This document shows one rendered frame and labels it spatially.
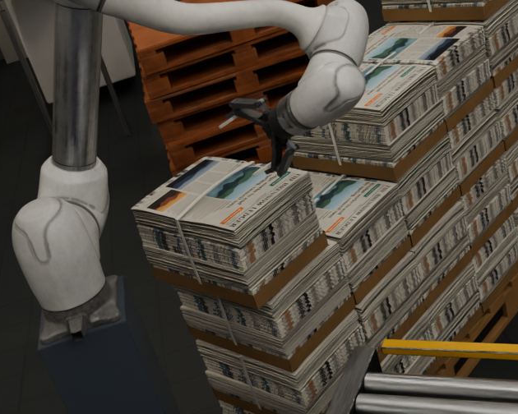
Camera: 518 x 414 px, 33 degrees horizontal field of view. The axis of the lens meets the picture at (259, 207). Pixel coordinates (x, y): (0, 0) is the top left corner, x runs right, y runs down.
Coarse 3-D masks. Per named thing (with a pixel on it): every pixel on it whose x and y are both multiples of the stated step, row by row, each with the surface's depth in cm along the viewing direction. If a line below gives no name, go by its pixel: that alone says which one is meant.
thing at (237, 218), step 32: (224, 192) 217; (256, 192) 211; (288, 192) 210; (192, 224) 209; (224, 224) 201; (256, 224) 203; (288, 224) 213; (224, 256) 206; (256, 256) 206; (288, 256) 214; (256, 288) 207
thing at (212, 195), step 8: (248, 168) 225; (224, 176) 224; (232, 176) 223; (240, 176) 222; (224, 184) 220; (232, 184) 219; (208, 192) 219; (216, 192) 218; (192, 200) 217; (200, 200) 216; (208, 200) 215; (184, 208) 215; (192, 208) 214; (200, 208) 213; (176, 216) 213; (184, 216) 212; (176, 224) 214; (184, 224) 211; (184, 232) 213; (192, 240) 211; (184, 248) 216; (192, 248) 214; (184, 256) 218; (192, 256) 216; (200, 264) 215; (192, 272) 219; (200, 272) 217
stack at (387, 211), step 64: (320, 192) 252; (384, 192) 242; (448, 192) 267; (320, 256) 223; (384, 256) 245; (448, 256) 272; (512, 256) 304; (192, 320) 240; (256, 320) 220; (320, 320) 227; (384, 320) 249; (448, 320) 276; (256, 384) 239; (320, 384) 231
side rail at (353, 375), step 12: (360, 348) 192; (372, 348) 190; (360, 360) 188; (372, 360) 189; (348, 372) 186; (360, 372) 185; (348, 384) 183; (360, 384) 182; (336, 396) 180; (348, 396) 180; (336, 408) 177; (348, 408) 176
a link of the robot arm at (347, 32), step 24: (120, 0) 163; (144, 0) 164; (168, 0) 167; (264, 0) 177; (336, 0) 184; (144, 24) 167; (168, 24) 167; (192, 24) 169; (216, 24) 171; (240, 24) 174; (264, 24) 178; (288, 24) 179; (312, 24) 178; (336, 24) 178; (360, 24) 181; (312, 48) 180; (336, 48) 177; (360, 48) 180
